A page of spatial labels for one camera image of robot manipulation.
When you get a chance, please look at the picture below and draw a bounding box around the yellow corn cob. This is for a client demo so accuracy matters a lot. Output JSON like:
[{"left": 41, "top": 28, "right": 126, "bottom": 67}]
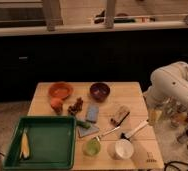
[{"left": 20, "top": 130, "right": 30, "bottom": 159}]

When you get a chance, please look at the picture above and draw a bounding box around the green plastic tray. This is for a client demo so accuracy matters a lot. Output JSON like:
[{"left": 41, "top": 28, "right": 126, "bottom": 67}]
[{"left": 3, "top": 116, "right": 76, "bottom": 171}]

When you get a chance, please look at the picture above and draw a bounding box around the white plastic cup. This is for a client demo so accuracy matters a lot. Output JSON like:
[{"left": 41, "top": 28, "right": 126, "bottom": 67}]
[{"left": 108, "top": 139, "right": 134, "bottom": 160}]

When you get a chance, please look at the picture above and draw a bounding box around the brown grape bunch toy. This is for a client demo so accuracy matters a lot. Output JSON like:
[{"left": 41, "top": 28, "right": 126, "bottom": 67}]
[{"left": 68, "top": 98, "right": 83, "bottom": 116}]

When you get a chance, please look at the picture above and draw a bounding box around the metal spoon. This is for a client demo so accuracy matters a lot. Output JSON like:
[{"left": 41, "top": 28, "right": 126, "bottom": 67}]
[{"left": 96, "top": 126, "right": 120, "bottom": 141}]

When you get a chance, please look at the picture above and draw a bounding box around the green plastic cup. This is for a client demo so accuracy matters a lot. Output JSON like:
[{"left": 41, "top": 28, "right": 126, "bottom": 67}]
[{"left": 83, "top": 138, "right": 101, "bottom": 156}]

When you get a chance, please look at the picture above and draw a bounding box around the green cucumber toy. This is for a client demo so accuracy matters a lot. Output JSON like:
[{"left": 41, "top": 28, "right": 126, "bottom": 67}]
[{"left": 76, "top": 120, "right": 90, "bottom": 129}]

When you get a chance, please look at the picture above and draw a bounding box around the wooden board eraser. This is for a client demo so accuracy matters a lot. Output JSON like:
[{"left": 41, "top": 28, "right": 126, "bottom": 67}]
[{"left": 110, "top": 106, "right": 130, "bottom": 126}]

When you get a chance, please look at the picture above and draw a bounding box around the blue sponge block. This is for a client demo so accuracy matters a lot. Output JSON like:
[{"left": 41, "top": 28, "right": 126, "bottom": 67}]
[{"left": 86, "top": 105, "right": 99, "bottom": 123}]

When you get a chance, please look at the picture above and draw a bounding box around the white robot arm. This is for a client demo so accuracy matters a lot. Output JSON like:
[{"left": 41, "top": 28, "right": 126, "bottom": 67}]
[{"left": 145, "top": 61, "right": 188, "bottom": 109}]

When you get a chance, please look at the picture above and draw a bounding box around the dark brown bowl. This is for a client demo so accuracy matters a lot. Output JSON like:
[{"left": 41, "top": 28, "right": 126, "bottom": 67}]
[{"left": 90, "top": 82, "right": 110, "bottom": 102}]

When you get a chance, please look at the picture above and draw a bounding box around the orange plastic bowl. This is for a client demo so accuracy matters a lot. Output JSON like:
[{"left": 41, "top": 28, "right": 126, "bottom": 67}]
[{"left": 48, "top": 82, "right": 73, "bottom": 100}]

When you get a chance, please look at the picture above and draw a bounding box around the orange carrot toy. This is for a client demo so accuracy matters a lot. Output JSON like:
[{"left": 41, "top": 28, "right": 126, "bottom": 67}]
[{"left": 50, "top": 98, "right": 63, "bottom": 115}]

